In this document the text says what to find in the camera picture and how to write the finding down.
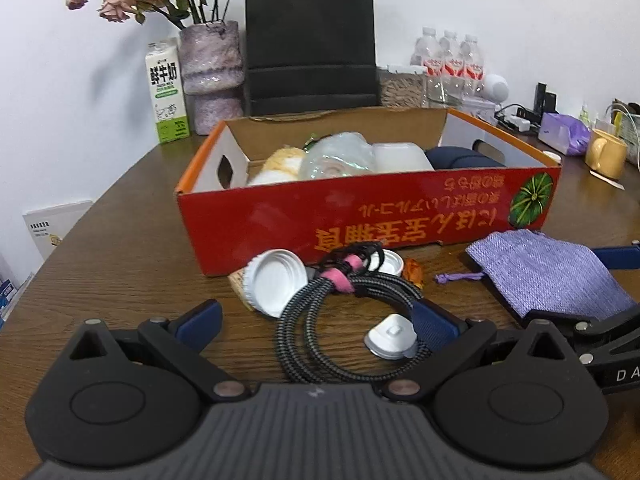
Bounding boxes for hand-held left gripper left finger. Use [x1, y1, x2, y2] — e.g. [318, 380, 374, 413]
[70, 299, 251, 403]

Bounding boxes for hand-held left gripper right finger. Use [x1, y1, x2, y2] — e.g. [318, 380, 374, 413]
[382, 299, 571, 403]

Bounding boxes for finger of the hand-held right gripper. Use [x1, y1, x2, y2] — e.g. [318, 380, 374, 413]
[592, 243, 640, 272]
[522, 302, 640, 345]

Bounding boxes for white charger plug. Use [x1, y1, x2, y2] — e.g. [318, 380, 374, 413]
[363, 313, 418, 360]

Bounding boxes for large white threaded lid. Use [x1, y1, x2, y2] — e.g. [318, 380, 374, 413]
[243, 249, 307, 320]

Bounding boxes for purple woven drawstring pouch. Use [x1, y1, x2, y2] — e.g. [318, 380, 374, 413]
[434, 230, 640, 321]

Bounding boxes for braided black grey cable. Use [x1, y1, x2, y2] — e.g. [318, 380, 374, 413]
[276, 241, 426, 386]

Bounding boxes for red cardboard box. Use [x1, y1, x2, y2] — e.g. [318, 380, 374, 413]
[175, 106, 563, 277]

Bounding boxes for dark blue cloth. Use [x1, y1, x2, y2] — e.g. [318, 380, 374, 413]
[425, 146, 508, 171]

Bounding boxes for translucent white plastic container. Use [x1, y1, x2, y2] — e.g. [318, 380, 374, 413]
[371, 141, 436, 173]

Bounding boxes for wooden desktop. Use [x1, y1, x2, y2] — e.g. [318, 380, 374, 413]
[0, 87, 640, 480]

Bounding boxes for tan paper label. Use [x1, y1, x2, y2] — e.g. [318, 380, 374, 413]
[227, 269, 256, 311]

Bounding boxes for orange wrapped candy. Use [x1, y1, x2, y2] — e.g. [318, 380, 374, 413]
[404, 258, 425, 289]

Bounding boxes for smooth white bottle cap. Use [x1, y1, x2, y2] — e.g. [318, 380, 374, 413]
[367, 249, 404, 276]

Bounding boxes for white paper stick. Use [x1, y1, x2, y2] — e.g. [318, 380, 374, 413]
[590, 170, 626, 191]

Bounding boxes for yellow mug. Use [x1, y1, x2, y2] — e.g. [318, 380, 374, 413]
[585, 129, 628, 181]

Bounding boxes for purple tissue packet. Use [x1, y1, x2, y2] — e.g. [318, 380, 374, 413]
[538, 112, 593, 157]

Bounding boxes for white booklet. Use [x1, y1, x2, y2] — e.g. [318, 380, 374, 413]
[22, 200, 96, 262]

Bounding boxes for yellow plush sponge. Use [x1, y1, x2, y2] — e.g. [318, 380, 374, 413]
[248, 146, 307, 186]

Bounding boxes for white power strip with plugs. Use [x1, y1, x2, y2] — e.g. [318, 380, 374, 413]
[494, 103, 538, 126]

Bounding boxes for blue printed boxes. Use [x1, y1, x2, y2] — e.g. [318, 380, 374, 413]
[0, 265, 33, 323]

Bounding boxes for crushed clear plastic bottle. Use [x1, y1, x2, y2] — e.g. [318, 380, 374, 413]
[299, 131, 378, 181]

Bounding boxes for white tin purple print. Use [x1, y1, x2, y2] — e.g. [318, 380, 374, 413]
[460, 97, 496, 126]

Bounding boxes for white round speaker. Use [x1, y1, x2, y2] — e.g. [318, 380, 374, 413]
[480, 74, 511, 103]

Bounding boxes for white green milk carton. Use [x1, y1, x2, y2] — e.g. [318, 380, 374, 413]
[145, 37, 191, 145]

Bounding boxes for clear jar of seeds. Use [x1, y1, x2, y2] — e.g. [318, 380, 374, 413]
[377, 65, 428, 109]

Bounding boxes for clear water bottle red label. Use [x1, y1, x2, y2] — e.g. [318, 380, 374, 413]
[459, 34, 486, 98]
[411, 26, 445, 106]
[440, 30, 463, 96]

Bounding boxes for purple marbled vase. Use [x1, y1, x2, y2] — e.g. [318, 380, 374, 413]
[178, 20, 246, 136]

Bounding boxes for black paper bag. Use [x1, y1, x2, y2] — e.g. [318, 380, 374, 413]
[244, 0, 379, 117]

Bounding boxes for pink cable tie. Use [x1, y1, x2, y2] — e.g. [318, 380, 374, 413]
[320, 255, 368, 294]

